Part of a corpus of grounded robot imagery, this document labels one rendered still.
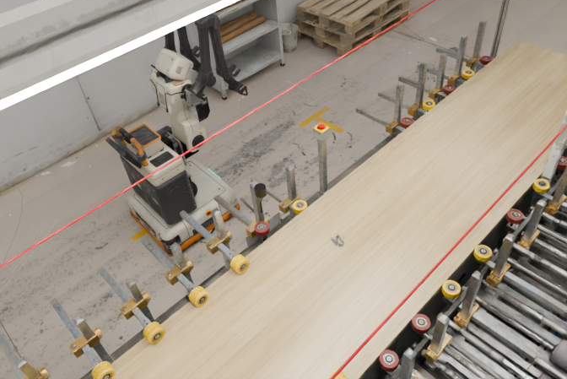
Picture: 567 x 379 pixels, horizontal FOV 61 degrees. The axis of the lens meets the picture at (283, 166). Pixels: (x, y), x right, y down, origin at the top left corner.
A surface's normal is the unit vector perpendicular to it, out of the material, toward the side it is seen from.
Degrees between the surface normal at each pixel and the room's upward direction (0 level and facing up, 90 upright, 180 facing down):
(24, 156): 90
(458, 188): 0
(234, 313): 0
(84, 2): 90
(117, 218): 0
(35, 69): 61
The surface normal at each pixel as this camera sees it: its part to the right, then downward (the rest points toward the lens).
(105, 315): -0.08, -0.74
